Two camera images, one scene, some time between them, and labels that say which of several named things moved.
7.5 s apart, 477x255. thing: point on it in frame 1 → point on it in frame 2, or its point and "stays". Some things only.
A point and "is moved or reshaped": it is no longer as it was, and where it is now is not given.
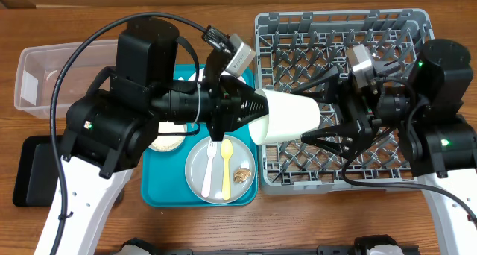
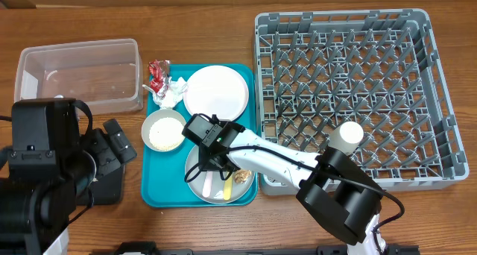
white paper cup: [291, 117] is moved or reshaped
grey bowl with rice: [168, 143] stays
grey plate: [196, 167] stays
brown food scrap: [241, 174] stays
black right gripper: [355, 104] → [206, 165]
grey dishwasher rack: [294, 48] stays
